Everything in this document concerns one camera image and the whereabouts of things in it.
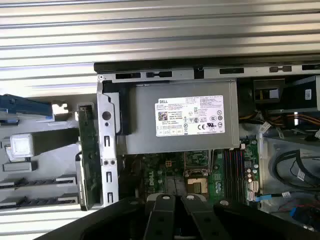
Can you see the green motherboard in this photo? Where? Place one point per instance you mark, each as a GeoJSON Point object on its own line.
{"type": "Point", "coordinates": [150, 162]}

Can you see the CPU socket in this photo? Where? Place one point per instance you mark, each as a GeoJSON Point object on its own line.
{"type": "Point", "coordinates": [197, 185]}

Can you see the grey plastic parts rack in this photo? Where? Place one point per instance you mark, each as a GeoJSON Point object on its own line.
{"type": "Point", "coordinates": [55, 162]}

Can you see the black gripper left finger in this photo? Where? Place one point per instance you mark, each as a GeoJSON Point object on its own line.
{"type": "Point", "coordinates": [160, 220]}

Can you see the black open PC case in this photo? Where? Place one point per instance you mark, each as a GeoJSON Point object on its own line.
{"type": "Point", "coordinates": [107, 140]}

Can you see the hard disk in blue carrier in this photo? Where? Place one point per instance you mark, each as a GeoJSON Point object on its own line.
{"type": "Point", "coordinates": [25, 107]}

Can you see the metal socket cover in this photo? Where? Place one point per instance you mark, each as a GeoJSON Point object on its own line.
{"type": "Point", "coordinates": [196, 172]}

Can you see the silver CPU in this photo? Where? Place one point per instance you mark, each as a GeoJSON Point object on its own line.
{"type": "Point", "coordinates": [21, 146]}

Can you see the black RAM slot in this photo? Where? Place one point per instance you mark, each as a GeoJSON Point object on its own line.
{"type": "Point", "coordinates": [241, 175]}
{"type": "Point", "coordinates": [226, 175]}
{"type": "Point", "coordinates": [236, 175]}
{"type": "Point", "coordinates": [231, 175]}

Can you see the grey power supply unit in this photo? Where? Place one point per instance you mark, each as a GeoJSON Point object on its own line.
{"type": "Point", "coordinates": [140, 140]}

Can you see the green graphics card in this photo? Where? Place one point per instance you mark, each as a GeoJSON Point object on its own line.
{"type": "Point", "coordinates": [88, 150]}

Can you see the metal locking lever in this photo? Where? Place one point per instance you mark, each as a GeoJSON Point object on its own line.
{"type": "Point", "coordinates": [213, 162]}

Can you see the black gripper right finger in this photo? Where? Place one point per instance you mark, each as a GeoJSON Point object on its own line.
{"type": "Point", "coordinates": [202, 220]}

